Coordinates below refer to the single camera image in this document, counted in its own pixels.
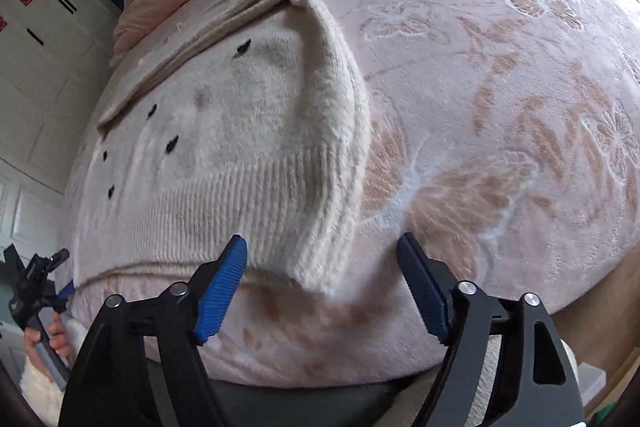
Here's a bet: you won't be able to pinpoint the cream sweater with black hearts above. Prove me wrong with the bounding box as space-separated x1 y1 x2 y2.
68 0 370 294

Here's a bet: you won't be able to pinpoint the person's left hand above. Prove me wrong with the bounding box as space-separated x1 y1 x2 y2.
23 311 73 383

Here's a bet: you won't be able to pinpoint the fluffy cream fleece jacket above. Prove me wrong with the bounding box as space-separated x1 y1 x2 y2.
20 359 64 427

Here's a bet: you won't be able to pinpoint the pink floral bed blanket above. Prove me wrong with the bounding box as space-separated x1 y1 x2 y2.
54 0 639 387

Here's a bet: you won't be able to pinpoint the white wardrobe doors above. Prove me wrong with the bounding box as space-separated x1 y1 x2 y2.
1 0 120 258

